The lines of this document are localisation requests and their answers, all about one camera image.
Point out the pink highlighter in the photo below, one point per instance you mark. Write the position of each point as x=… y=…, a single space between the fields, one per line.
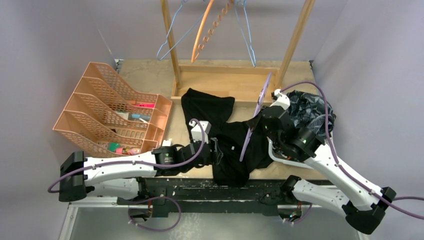
x=145 y=105

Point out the white plastic basket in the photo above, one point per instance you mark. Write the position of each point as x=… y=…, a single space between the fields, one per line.
x=279 y=156

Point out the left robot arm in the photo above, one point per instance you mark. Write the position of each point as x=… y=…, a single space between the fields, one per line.
x=82 y=176

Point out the peach plastic file organizer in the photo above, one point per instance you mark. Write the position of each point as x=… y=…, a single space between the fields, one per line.
x=97 y=116

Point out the grey camouflage shorts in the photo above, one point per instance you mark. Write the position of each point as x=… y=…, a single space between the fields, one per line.
x=307 y=111

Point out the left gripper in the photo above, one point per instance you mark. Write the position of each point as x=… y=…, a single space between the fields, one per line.
x=212 y=158

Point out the blue marker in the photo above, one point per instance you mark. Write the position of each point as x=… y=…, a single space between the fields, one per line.
x=141 y=116

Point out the wooden clothes rack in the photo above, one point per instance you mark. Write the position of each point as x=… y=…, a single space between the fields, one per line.
x=241 y=80

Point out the orange hanger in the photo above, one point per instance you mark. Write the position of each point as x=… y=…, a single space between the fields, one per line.
x=203 y=36

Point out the blue wire hanger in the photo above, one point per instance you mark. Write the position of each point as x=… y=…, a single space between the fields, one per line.
x=166 y=47

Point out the white stapler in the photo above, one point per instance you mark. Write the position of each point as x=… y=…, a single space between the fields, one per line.
x=166 y=143

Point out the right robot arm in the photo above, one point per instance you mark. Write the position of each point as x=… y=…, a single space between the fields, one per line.
x=362 y=203

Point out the purple hanger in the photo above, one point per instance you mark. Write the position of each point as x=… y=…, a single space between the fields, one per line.
x=257 y=109

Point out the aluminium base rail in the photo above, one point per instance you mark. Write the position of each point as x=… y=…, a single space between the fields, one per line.
x=193 y=195

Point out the black garment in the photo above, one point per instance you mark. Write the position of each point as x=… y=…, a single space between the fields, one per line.
x=230 y=171

